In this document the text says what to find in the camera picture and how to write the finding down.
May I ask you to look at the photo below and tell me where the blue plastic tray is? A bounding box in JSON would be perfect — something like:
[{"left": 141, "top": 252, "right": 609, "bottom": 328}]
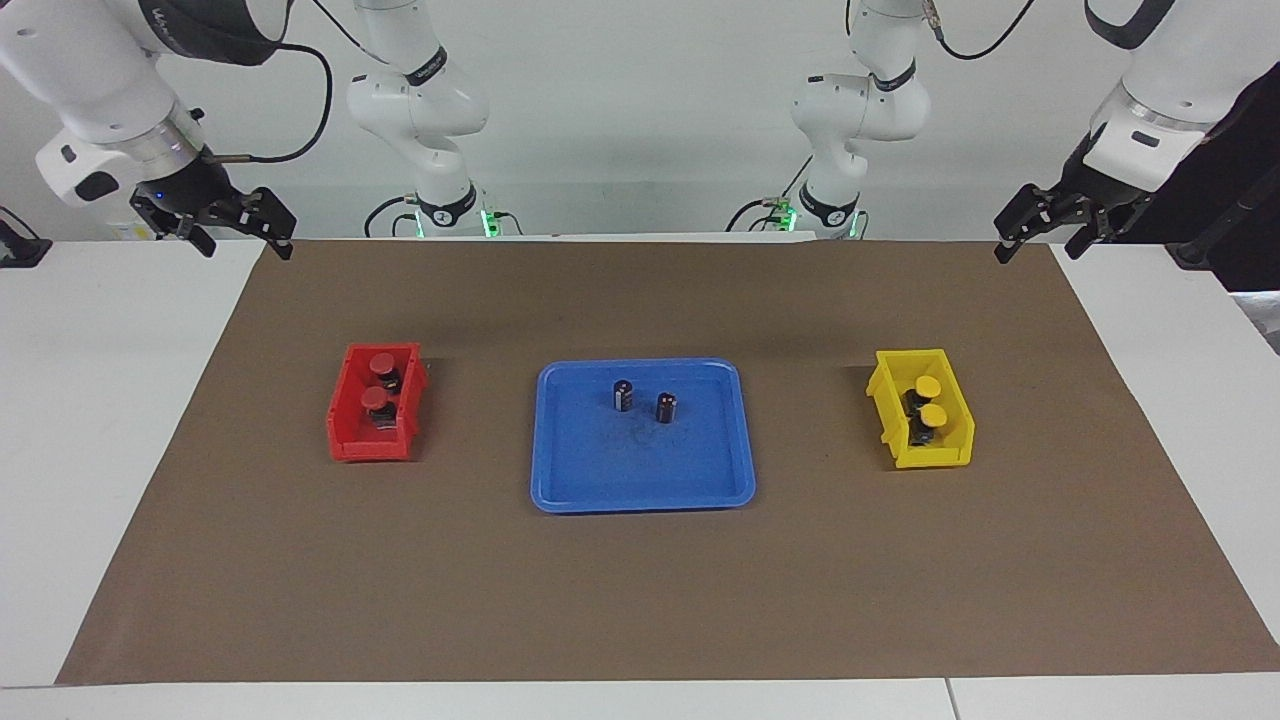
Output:
[{"left": 530, "top": 357, "right": 757, "bottom": 515}]

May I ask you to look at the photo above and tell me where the black base cable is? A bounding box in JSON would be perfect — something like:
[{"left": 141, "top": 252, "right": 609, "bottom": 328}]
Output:
[
  {"left": 364, "top": 194, "right": 421, "bottom": 239},
  {"left": 725, "top": 155, "right": 813, "bottom": 233}
]

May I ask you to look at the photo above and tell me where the black table clamp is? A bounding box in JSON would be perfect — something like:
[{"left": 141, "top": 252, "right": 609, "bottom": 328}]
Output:
[{"left": 0, "top": 205, "right": 53, "bottom": 268}]

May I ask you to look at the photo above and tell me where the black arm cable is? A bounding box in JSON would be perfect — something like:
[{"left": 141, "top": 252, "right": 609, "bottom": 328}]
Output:
[
  {"left": 928, "top": 0, "right": 1037, "bottom": 61},
  {"left": 205, "top": 38, "right": 335, "bottom": 164}
]

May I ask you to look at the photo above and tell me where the black stand leg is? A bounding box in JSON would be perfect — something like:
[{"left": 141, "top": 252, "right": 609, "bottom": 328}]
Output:
[{"left": 1168, "top": 178, "right": 1280, "bottom": 269}]

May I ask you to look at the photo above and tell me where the black background panel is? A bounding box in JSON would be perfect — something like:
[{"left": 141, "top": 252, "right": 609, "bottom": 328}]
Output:
[{"left": 1150, "top": 65, "right": 1280, "bottom": 293}]

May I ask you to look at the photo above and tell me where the black right base cable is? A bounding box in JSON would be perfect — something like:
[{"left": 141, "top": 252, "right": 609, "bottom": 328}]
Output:
[{"left": 364, "top": 194, "right": 421, "bottom": 239}]

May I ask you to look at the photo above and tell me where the black left base cable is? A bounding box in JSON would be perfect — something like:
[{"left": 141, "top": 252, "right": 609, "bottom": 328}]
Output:
[{"left": 725, "top": 155, "right": 813, "bottom": 233}]

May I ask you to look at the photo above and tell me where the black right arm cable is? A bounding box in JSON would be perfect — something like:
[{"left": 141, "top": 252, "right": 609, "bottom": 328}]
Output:
[{"left": 205, "top": 38, "right": 335, "bottom": 164}]

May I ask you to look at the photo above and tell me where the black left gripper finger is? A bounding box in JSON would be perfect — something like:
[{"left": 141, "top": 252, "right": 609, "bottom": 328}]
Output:
[
  {"left": 992, "top": 183, "right": 1053, "bottom": 266},
  {"left": 1064, "top": 204, "right": 1111, "bottom": 260}
]

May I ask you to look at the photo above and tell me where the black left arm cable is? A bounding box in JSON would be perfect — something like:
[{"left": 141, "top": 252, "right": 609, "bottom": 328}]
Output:
[{"left": 928, "top": 0, "right": 1037, "bottom": 61}]

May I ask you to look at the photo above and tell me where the yellow plastic bin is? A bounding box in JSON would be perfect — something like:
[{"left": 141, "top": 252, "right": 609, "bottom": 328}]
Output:
[{"left": 866, "top": 348, "right": 976, "bottom": 471}]

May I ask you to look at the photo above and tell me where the red plastic bin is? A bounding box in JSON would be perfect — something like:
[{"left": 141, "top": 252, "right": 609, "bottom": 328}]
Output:
[{"left": 326, "top": 343, "right": 430, "bottom": 463}]

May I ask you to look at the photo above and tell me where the brown table mat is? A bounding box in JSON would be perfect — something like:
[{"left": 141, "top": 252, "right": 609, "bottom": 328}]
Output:
[{"left": 55, "top": 238, "right": 1280, "bottom": 687}]

